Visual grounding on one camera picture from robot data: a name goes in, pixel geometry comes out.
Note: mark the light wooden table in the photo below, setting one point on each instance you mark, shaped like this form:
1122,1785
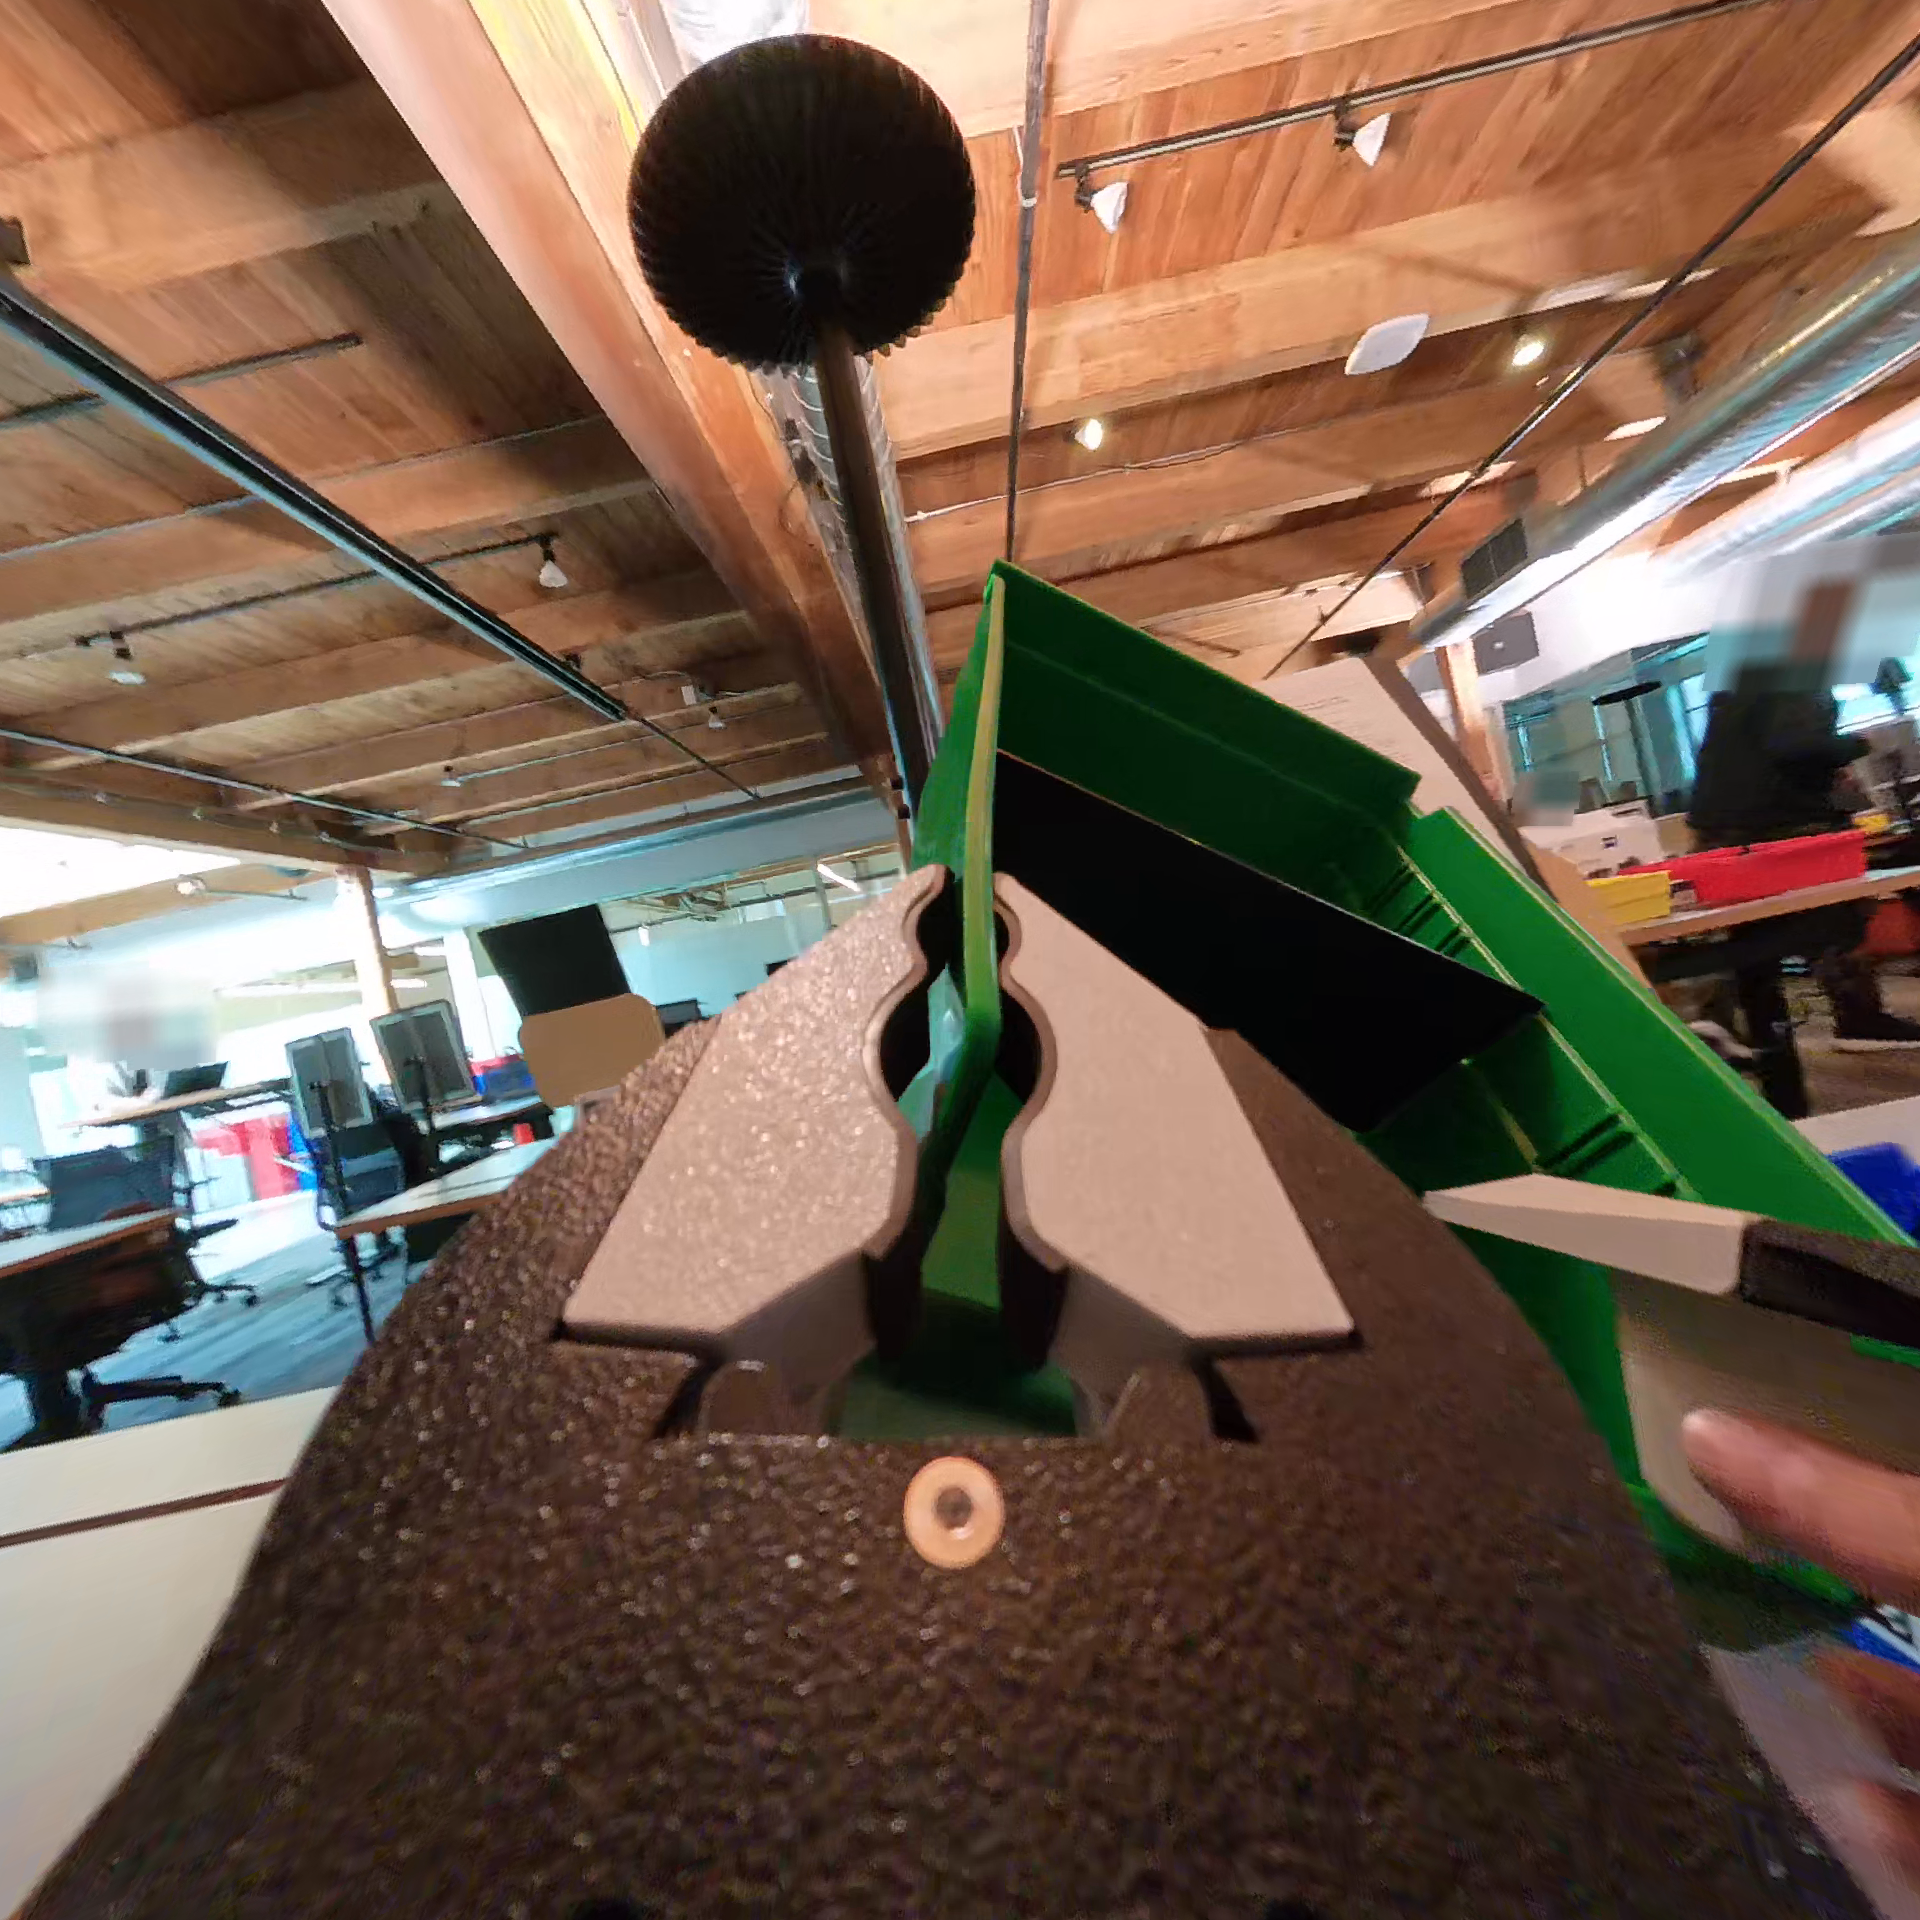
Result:
450,1184

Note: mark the yellow plastic bin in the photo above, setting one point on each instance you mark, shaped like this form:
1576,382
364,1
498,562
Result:
1628,896

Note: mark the white ceiling device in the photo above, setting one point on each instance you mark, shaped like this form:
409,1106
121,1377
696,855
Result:
1387,346

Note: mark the red plastic bin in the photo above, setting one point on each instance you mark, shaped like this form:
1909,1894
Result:
1755,869

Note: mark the black board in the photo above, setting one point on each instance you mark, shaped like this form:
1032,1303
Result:
556,960

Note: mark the person's right hand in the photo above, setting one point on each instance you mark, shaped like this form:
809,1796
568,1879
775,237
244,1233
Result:
1845,1517

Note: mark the black divider panel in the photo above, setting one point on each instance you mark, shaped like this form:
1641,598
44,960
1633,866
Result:
1201,930

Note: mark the black pleated floor lamp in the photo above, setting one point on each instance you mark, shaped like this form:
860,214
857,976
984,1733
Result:
803,194

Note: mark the computer monitor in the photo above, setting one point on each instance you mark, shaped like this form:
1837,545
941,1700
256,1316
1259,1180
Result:
330,1079
424,1050

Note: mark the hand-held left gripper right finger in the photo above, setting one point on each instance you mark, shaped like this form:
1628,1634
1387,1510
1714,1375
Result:
1154,1184

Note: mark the green plastic bin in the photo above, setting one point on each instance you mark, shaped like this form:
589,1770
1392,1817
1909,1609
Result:
1620,1050

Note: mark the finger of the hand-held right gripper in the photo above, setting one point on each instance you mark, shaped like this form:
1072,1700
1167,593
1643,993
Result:
1634,1238

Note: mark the silver air duct with vent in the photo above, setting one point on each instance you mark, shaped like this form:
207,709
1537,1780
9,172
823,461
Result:
1723,434

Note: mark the wooden office desk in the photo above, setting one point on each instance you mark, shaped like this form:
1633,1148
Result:
1723,918

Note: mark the printed instruction sheets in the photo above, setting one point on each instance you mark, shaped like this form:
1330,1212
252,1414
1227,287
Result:
1349,720

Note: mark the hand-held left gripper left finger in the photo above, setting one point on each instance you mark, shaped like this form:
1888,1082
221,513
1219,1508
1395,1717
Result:
751,1184

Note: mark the white cardboard box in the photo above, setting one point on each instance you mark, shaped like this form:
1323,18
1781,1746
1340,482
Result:
1589,828

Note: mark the black wall speaker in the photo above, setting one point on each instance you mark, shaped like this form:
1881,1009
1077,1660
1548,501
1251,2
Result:
1507,642

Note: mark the white track spotlight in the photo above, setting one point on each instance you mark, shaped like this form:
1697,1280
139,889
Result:
1106,206
1368,138

